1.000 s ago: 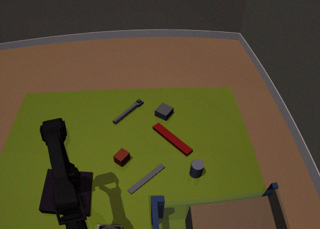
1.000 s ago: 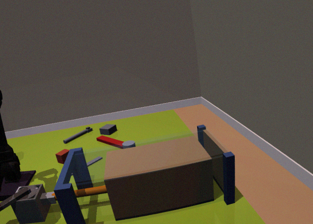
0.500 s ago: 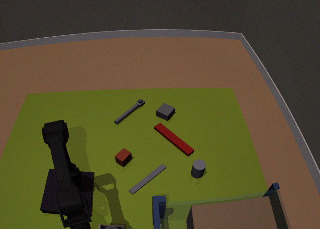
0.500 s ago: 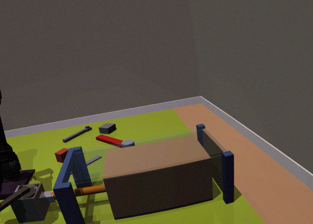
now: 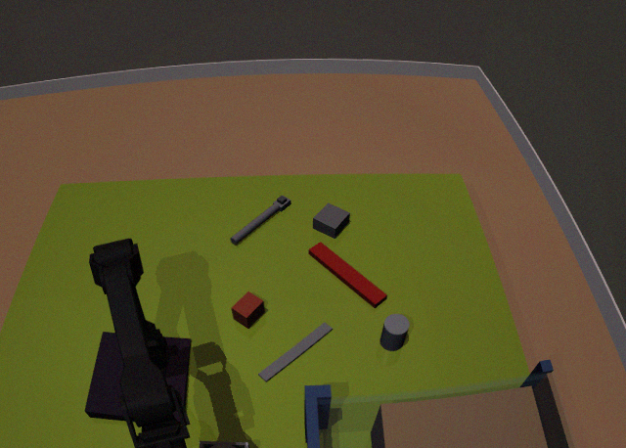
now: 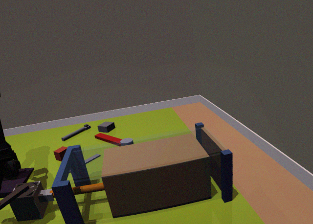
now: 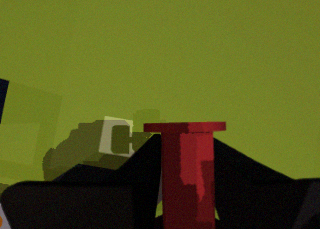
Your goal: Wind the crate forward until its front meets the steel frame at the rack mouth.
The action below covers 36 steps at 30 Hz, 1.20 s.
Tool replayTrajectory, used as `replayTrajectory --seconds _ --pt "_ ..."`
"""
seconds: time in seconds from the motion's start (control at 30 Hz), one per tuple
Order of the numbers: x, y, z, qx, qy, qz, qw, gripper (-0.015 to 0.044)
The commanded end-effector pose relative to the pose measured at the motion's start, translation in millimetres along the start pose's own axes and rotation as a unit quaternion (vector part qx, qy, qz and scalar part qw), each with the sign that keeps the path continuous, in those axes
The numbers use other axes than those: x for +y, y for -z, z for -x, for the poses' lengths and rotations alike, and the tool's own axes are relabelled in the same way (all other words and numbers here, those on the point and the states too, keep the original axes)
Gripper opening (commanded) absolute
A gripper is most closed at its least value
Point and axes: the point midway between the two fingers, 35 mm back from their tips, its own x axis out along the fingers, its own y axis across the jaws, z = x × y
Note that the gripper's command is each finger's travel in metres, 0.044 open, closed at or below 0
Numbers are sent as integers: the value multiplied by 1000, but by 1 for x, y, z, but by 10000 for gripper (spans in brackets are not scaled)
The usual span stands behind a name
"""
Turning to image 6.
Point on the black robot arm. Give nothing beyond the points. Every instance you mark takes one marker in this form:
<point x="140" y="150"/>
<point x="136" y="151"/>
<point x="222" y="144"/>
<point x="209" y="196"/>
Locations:
<point x="7" y="154"/>

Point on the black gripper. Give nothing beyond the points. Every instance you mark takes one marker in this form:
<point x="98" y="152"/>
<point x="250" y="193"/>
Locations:
<point x="8" y="166"/>

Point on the dark red flat bar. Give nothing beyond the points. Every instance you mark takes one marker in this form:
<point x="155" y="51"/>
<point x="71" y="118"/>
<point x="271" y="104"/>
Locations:
<point x="106" y="138"/>

